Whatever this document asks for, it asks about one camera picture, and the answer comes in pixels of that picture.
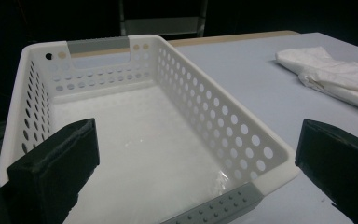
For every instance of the grey metal stand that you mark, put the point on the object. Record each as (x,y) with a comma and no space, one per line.
(161,26)

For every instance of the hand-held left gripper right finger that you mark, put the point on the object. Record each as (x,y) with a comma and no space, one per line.
(338,161)

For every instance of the white perforated plastic basket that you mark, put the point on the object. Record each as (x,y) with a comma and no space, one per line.
(136,140)

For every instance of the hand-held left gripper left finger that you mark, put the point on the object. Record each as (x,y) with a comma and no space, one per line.
(49,174)

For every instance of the white cloth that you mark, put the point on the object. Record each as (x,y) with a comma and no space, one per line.
(329,74)

